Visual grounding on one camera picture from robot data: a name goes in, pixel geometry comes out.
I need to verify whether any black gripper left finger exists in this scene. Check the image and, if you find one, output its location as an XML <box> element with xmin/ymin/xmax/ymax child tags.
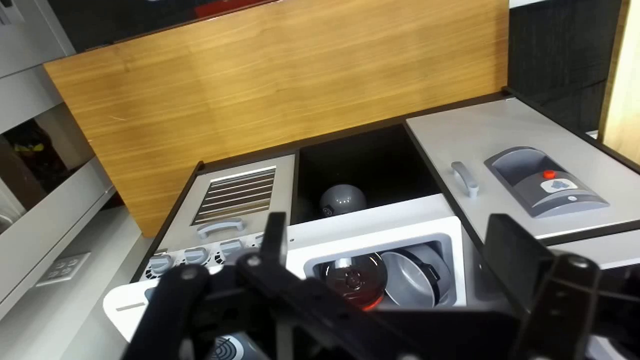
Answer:
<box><xmin>122</xmin><ymin>213</ymin><xmax>301</xmax><ymax>360</ymax></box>

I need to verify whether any toy play kitchen unit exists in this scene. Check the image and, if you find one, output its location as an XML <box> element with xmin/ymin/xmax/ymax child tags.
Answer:
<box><xmin>102</xmin><ymin>118</ymin><xmax>640</xmax><ymax>360</ymax></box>

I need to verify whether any grey toy pot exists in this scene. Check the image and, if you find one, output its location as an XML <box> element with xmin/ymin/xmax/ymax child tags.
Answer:
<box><xmin>379</xmin><ymin>246</ymin><xmax>451</xmax><ymax>309</ymax></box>

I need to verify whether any grey ball under sink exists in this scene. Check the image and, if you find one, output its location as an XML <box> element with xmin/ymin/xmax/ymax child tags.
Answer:
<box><xmin>320</xmin><ymin>185</ymin><xmax>365</xmax><ymax>217</ymax></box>

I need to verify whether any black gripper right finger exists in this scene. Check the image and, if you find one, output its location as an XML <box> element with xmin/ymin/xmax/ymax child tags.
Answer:
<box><xmin>481</xmin><ymin>215</ymin><xmax>640</xmax><ymax>360</ymax></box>

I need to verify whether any white metal cabinet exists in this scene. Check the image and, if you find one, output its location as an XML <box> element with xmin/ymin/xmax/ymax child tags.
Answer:
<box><xmin>0</xmin><ymin>0</ymin><xmax>113</xmax><ymax>319</ymax></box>

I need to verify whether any white lower fridge door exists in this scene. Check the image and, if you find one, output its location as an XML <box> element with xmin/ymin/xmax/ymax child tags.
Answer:
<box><xmin>406</xmin><ymin>99</ymin><xmax>640</xmax><ymax>241</ymax></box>

